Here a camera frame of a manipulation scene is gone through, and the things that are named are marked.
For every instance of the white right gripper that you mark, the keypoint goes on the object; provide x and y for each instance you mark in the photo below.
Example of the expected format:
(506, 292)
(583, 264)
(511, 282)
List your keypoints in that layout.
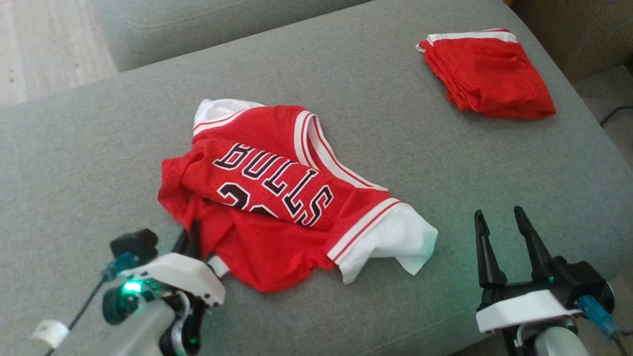
(524, 309)

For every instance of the red shorts with white stripes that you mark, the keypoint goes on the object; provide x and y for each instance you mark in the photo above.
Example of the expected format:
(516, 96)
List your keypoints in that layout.
(494, 74)

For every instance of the grey sofa seat cushion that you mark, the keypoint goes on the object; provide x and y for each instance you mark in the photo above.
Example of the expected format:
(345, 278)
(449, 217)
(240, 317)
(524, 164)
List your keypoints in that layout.
(99, 148)

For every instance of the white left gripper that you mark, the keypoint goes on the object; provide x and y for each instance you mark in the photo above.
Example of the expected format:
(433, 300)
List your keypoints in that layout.
(183, 277)

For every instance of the red Bulls basketball jersey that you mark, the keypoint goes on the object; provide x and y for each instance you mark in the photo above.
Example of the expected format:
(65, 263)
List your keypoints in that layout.
(267, 257)

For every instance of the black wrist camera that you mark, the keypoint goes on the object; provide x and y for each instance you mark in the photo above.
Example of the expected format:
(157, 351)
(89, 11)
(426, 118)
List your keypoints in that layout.
(578, 282)
(133, 244)

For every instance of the grey sofa back cushion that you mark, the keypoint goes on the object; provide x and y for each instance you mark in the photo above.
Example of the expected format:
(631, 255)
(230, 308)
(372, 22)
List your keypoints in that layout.
(198, 29)

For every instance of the mustard yellow furniture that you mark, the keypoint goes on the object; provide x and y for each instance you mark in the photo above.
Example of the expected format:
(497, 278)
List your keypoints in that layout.
(583, 34)

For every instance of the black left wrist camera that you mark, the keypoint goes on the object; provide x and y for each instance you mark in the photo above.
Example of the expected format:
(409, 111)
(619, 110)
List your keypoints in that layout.
(133, 244)

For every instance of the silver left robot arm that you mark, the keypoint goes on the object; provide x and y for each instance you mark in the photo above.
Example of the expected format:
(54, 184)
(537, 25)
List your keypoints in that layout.
(128, 331)

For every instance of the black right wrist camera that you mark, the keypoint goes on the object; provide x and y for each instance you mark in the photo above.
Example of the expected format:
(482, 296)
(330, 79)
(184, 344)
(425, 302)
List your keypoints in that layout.
(578, 282)

